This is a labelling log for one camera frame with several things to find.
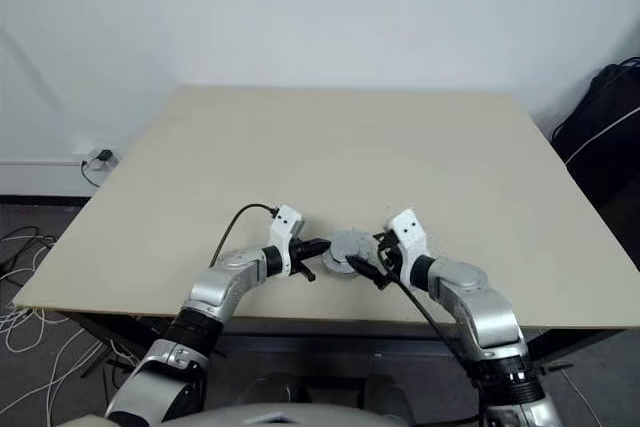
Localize white floor cables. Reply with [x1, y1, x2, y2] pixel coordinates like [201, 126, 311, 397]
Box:
[0, 246, 134, 401]

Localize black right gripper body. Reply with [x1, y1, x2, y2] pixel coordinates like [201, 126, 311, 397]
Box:
[377, 236, 405, 284]

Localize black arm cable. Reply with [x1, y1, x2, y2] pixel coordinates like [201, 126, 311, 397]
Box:
[208, 203, 280, 268]
[373, 239, 489, 403]

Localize black floor cables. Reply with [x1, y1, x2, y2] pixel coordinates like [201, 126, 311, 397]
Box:
[0, 225, 56, 278]

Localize black adapter cable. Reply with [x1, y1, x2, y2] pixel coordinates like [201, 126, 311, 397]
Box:
[80, 158, 106, 189]

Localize white cable on bag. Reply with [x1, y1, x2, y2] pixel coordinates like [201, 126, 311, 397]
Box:
[564, 111, 640, 168]

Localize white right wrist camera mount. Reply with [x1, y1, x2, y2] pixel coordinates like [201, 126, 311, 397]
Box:
[386, 207, 434, 291]

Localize motor housing with copper windings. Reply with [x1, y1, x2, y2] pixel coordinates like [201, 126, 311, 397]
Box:
[321, 246, 374, 277]

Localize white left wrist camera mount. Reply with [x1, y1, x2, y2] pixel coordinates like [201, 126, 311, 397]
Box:
[268, 204, 307, 280]

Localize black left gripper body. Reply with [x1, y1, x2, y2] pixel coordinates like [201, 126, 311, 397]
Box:
[287, 234, 306, 274]

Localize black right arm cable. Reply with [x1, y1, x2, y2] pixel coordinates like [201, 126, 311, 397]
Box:
[373, 239, 489, 403]

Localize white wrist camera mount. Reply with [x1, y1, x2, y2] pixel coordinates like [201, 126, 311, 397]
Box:
[386, 207, 434, 291]
[268, 204, 307, 280]

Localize grey round motor lid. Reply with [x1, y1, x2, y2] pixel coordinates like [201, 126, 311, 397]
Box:
[329, 228, 376, 264]

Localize black bag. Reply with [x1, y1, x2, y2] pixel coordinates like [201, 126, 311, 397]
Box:
[551, 61, 640, 221]

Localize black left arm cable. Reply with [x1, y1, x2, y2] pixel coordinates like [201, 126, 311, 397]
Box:
[208, 203, 280, 268]

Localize grey robot torso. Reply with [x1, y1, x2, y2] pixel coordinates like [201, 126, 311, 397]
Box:
[59, 398, 484, 427]

